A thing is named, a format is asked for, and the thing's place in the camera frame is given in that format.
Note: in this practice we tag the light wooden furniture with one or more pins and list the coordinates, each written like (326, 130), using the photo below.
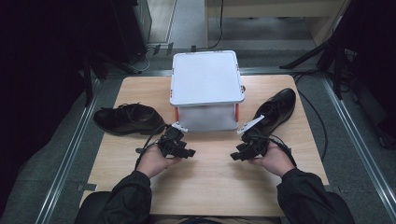
(264, 9)

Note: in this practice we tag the dark cabinet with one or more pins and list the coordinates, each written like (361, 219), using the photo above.
(134, 21)

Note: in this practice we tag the person's right hand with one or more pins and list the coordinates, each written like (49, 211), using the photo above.
(277, 160)

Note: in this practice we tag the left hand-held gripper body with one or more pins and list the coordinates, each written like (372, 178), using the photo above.
(171, 143)

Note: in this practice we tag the metal floor rail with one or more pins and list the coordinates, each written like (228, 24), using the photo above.
(358, 137)
(67, 155)

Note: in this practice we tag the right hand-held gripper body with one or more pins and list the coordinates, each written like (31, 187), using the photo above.
(255, 144)

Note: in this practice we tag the person's left hand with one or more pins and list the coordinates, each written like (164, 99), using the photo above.
(152, 161)

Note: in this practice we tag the black tripod stand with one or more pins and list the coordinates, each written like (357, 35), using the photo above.
(327, 56)

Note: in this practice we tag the black leather shoe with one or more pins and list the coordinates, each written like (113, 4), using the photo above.
(277, 109)
(130, 119)

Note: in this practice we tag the black metal stand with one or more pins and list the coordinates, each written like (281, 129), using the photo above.
(88, 81)

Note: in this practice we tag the grey tape strip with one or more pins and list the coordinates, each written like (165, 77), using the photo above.
(87, 187)

